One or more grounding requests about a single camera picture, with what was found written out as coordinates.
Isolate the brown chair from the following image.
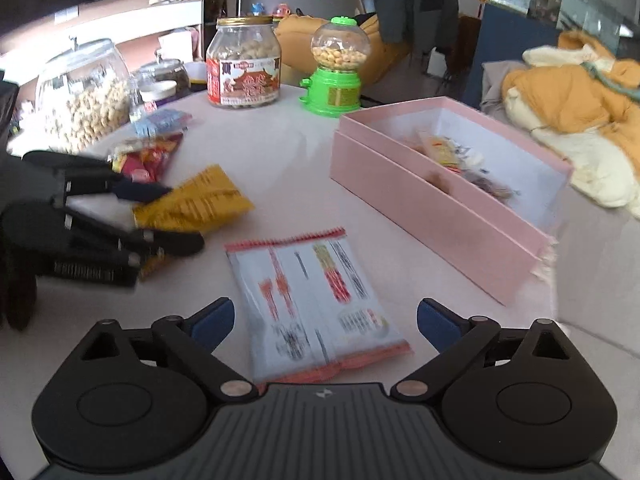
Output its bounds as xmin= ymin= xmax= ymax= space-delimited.
xmin=457 ymin=15 xmax=483 ymax=86

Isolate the dark grey jacket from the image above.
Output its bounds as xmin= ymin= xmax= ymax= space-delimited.
xmin=367 ymin=0 xmax=460 ymax=56

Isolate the orange chair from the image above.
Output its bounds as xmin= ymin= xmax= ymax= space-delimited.
xmin=275 ymin=12 xmax=411 ymax=86

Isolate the glass jar with dark contents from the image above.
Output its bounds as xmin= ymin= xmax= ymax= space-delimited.
xmin=132 ymin=50 xmax=192 ymax=101

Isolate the pink cardboard box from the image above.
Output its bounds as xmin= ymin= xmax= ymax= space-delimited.
xmin=329 ymin=96 xmax=575 ymax=307

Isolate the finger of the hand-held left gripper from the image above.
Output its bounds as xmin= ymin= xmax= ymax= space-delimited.
xmin=60 ymin=207 xmax=206 ymax=261
xmin=22 ymin=150 xmax=175 ymax=206

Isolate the green candy dispenser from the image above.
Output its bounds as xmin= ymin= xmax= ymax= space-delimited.
xmin=299 ymin=16 xmax=373 ymax=119

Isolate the grey sofa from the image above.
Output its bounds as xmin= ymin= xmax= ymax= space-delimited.
xmin=540 ymin=195 xmax=640 ymax=361

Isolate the blue cabinet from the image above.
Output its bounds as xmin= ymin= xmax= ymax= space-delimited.
xmin=472 ymin=2 xmax=566 ymax=111

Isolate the grey pillow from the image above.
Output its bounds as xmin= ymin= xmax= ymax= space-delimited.
xmin=480 ymin=60 xmax=521 ymax=113

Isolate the black and white snack packet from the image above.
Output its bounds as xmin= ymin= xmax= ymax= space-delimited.
xmin=460 ymin=167 xmax=521 ymax=203

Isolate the teal cloth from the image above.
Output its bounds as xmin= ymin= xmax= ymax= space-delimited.
xmin=580 ymin=57 xmax=640 ymax=103

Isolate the brown bread packet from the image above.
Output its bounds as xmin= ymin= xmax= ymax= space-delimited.
xmin=137 ymin=247 xmax=168 ymax=281

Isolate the small white lid jar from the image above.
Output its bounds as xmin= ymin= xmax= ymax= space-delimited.
xmin=137 ymin=82 xmax=178 ymax=116

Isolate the red label peanut jar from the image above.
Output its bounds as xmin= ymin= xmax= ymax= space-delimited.
xmin=206 ymin=16 xmax=282 ymax=109

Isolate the white box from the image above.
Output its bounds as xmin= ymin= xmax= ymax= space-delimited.
xmin=159 ymin=27 xmax=201 ymax=63

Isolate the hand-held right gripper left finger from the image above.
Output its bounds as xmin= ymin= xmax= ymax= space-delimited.
xmin=80 ymin=296 xmax=258 ymax=403

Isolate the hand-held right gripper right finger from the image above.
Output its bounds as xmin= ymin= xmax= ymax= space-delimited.
xmin=390 ymin=298 xmax=571 ymax=403

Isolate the white and red snack packet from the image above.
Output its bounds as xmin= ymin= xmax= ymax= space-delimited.
xmin=224 ymin=226 xmax=415 ymax=386

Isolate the large glass peanut jar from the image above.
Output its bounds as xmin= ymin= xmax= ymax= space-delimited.
xmin=34 ymin=37 xmax=133 ymax=153

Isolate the white television stand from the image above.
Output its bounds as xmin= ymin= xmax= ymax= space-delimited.
xmin=0 ymin=0 xmax=206 ymax=86

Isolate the blue and white snack packet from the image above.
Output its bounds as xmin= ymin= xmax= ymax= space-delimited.
xmin=129 ymin=107 xmax=193 ymax=138

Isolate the orange and cream duvet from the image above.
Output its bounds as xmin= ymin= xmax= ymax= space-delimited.
xmin=502 ymin=30 xmax=640 ymax=218

